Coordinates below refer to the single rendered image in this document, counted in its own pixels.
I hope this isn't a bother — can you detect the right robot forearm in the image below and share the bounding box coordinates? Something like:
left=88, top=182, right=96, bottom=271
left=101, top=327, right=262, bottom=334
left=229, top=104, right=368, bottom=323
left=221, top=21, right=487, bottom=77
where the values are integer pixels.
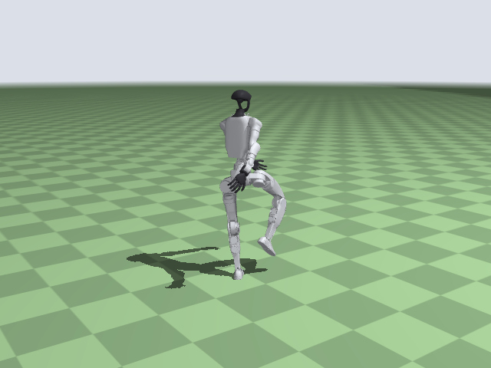
left=244, top=143, right=260, bottom=173

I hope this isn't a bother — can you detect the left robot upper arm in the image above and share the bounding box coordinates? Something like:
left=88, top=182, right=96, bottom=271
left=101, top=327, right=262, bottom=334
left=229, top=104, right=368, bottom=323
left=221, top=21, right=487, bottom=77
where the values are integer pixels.
left=219, top=118, right=227, bottom=134

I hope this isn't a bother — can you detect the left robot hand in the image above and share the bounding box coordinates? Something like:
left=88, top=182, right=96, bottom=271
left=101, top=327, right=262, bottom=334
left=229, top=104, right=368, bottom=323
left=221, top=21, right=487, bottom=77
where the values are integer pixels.
left=252, top=159, right=267, bottom=171

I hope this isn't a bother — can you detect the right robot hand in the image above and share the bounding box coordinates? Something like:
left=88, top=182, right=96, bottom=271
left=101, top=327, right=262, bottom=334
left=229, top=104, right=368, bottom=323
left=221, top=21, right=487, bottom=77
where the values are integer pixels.
left=228, top=165, right=250, bottom=193

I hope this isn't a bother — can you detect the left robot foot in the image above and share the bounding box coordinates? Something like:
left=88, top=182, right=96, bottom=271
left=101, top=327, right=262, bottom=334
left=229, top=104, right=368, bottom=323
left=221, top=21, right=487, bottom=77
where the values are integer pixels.
left=234, top=268, right=245, bottom=280

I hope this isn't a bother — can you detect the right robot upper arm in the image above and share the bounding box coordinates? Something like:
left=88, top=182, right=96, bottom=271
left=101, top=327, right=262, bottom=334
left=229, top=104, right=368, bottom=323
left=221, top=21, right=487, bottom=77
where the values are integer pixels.
left=248, top=117, right=262, bottom=151

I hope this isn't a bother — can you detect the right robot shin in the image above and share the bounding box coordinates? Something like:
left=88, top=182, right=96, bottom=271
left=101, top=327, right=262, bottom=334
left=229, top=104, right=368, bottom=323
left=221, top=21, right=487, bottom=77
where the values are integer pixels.
left=265, top=198, right=286, bottom=243

